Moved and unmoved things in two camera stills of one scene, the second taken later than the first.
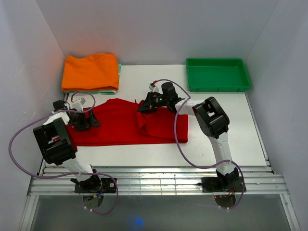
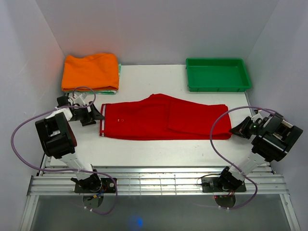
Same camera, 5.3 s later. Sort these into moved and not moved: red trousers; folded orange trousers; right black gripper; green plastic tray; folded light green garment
Moved: right black gripper; red trousers
Not moved: folded light green garment; green plastic tray; folded orange trousers
